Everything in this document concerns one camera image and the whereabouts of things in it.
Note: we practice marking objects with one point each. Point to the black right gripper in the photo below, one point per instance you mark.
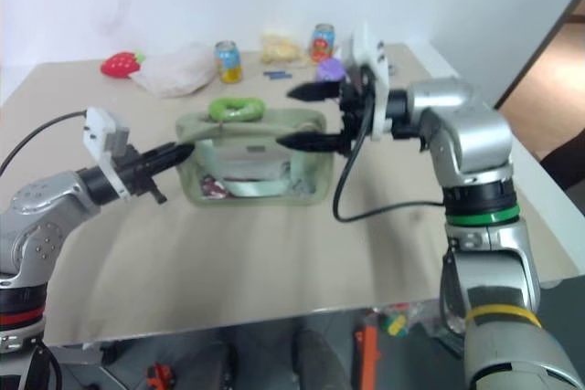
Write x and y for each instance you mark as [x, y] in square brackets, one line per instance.
[354, 111]

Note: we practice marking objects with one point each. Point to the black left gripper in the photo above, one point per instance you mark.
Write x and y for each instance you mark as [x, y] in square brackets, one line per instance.
[137, 173]

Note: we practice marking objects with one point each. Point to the green zip pouch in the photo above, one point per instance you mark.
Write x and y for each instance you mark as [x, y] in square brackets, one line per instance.
[256, 189]

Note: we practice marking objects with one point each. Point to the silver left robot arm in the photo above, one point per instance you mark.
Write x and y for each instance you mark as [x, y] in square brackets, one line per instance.
[41, 207]

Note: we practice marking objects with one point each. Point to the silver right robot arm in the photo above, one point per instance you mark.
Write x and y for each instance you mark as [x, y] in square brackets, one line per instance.
[475, 134]

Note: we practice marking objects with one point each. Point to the white packet inside pouch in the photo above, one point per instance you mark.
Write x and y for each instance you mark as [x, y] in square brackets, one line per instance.
[249, 157]

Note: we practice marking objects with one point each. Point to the red strawberry plush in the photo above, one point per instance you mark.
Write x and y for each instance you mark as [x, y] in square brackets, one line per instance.
[118, 64]

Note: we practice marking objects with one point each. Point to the purple round container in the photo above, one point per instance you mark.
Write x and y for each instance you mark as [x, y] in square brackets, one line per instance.
[330, 71]

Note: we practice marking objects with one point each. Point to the dark red patterned packet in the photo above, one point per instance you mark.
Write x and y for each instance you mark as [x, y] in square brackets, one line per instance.
[211, 188]

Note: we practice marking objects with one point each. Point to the small blue flat item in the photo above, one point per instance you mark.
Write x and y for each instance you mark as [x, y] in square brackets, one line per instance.
[277, 75]

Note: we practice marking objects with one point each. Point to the red and blue drink can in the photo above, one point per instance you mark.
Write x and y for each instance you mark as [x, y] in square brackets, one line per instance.
[322, 43]

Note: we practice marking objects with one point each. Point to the yellow snack bag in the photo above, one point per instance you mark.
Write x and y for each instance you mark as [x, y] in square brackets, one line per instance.
[281, 49]

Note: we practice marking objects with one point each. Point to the white crumpled plastic bag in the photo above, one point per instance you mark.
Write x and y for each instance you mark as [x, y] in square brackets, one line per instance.
[176, 72]

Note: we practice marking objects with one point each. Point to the yellow and blue drink can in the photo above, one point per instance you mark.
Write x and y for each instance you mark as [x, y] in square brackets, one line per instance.
[228, 63]

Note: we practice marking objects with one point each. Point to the red and black toy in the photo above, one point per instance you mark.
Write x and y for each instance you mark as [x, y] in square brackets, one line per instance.
[160, 376]

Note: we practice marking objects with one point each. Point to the green and yellow toy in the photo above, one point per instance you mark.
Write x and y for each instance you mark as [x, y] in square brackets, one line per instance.
[394, 323]

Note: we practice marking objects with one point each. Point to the brown wooden door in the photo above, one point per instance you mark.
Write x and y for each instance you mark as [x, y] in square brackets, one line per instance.
[544, 84]

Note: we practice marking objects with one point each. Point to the orange tool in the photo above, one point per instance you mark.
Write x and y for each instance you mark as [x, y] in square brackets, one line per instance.
[368, 349]

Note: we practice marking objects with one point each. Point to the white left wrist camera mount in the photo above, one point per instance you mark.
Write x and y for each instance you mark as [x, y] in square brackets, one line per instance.
[98, 129]

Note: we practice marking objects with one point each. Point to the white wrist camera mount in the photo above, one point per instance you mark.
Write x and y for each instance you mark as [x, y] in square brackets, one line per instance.
[377, 70]
[98, 129]

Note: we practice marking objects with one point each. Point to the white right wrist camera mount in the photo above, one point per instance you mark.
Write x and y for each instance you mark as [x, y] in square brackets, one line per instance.
[377, 70]

